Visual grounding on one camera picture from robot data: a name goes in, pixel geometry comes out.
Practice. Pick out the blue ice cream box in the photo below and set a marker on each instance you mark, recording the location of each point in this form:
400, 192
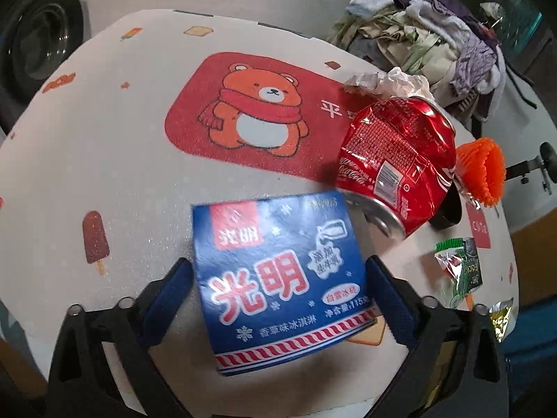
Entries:
278, 278

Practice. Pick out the dark washing machine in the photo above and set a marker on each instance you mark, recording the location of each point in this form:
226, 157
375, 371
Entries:
39, 30

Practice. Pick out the gold foil wrapper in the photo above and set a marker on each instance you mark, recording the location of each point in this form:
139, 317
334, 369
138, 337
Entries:
500, 322

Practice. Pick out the orange silicone brush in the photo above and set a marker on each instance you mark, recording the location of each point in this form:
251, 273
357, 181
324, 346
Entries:
478, 165

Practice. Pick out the crumpled white wrapper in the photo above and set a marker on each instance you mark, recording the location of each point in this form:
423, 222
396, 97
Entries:
391, 80

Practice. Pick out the green snack wrapper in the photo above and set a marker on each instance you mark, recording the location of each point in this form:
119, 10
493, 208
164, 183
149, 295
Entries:
461, 265

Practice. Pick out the dark teal mesh basket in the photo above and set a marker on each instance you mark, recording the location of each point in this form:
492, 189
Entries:
518, 13

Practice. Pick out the white plastic table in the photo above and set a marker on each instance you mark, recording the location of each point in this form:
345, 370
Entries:
531, 113

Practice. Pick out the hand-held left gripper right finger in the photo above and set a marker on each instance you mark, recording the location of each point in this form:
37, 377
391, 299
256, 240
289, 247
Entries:
391, 296

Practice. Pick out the pile of clothes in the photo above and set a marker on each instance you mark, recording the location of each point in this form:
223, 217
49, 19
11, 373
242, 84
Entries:
417, 35

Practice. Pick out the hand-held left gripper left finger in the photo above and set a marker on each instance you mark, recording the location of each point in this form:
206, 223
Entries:
170, 294

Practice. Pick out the crushed red soda can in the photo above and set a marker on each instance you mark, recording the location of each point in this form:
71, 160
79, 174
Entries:
391, 152

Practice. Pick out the black knob bracket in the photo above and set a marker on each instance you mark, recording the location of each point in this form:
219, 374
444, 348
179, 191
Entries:
546, 152

